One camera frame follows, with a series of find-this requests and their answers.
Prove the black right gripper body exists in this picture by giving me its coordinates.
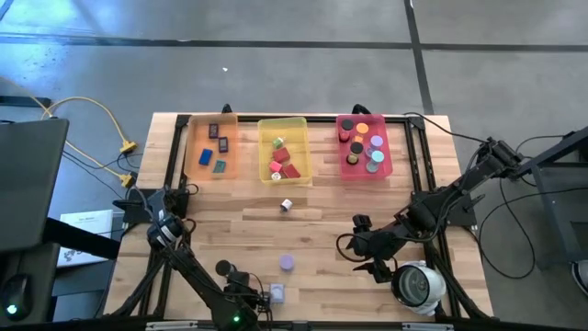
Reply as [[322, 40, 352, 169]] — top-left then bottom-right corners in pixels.
[[349, 228, 406, 264]]

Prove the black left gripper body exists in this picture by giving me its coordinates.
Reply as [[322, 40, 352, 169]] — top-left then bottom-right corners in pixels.
[[223, 270, 273, 314]]

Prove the black sand timer yellow sand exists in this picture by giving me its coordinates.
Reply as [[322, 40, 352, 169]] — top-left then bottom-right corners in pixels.
[[346, 141, 365, 166]]

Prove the black sand timer red sand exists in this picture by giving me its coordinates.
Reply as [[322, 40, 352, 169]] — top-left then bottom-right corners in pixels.
[[338, 118, 356, 143]]

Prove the pink translucent plastic bin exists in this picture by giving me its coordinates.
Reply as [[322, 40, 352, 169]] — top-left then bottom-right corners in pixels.
[[335, 113, 394, 181]]

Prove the yellow translucent plastic bin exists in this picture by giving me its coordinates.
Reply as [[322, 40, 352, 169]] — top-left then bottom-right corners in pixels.
[[256, 116, 313, 187]]

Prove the orange translucent plastic bin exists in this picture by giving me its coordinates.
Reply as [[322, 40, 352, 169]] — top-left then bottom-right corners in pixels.
[[183, 113, 240, 181]]

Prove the black side desk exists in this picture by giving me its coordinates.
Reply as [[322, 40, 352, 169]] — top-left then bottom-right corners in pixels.
[[0, 215, 123, 325]]

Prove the white booklet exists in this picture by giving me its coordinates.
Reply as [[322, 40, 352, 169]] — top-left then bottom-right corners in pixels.
[[57, 209, 115, 268]]

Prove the dark metal stand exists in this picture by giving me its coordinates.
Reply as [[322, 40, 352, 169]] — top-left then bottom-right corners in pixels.
[[504, 126, 588, 270]]

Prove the person's foot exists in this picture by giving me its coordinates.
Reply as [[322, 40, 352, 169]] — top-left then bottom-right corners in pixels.
[[571, 259, 588, 296]]

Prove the black computer mouse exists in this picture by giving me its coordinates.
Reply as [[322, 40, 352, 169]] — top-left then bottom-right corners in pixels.
[[0, 273, 34, 323]]

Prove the black side monitor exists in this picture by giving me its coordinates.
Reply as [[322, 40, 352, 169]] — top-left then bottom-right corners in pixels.
[[0, 118, 70, 253]]

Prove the black floor bar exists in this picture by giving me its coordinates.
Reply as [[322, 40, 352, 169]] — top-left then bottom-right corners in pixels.
[[0, 95, 52, 108]]

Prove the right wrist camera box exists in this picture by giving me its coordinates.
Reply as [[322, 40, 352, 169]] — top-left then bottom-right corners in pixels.
[[352, 213, 373, 234]]

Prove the silver frame bracket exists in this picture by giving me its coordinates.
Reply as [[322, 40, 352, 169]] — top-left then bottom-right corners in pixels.
[[145, 320, 198, 331], [401, 322, 454, 331]]

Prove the black floor cable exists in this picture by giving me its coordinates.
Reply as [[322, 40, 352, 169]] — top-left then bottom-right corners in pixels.
[[476, 186, 588, 280]]

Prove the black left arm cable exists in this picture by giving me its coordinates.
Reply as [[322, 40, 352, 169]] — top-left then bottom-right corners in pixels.
[[132, 182, 277, 323]]

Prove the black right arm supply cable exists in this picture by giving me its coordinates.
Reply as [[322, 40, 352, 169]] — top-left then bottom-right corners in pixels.
[[402, 111, 491, 144]]

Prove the black aluminium table frame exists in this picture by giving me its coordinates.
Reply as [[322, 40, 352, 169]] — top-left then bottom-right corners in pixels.
[[103, 112, 495, 323]]

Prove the yellow extension cable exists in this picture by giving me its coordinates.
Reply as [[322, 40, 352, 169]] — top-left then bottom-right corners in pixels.
[[0, 75, 139, 188]]

